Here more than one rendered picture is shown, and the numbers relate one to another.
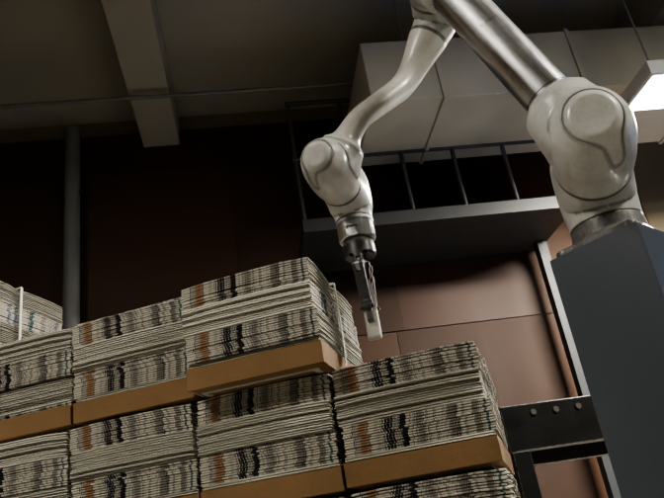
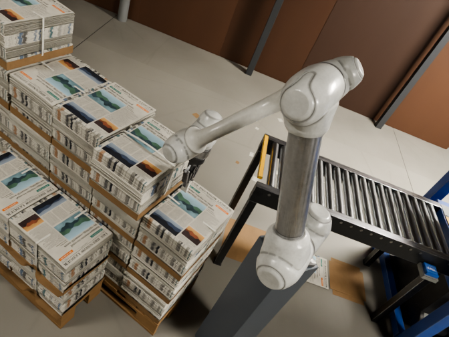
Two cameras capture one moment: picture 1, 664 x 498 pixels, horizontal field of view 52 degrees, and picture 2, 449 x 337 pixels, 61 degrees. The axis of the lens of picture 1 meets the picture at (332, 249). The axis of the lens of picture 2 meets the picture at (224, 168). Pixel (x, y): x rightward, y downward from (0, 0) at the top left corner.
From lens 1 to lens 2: 1.71 m
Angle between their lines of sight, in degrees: 64
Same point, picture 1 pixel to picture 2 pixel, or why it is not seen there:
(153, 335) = (84, 144)
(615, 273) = not seen: hidden behind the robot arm
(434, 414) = (168, 256)
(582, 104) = (268, 274)
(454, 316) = not seen: outside the picture
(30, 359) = (35, 103)
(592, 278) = not seen: hidden behind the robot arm
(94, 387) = (60, 138)
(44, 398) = (41, 124)
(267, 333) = (120, 195)
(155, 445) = (79, 178)
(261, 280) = (125, 176)
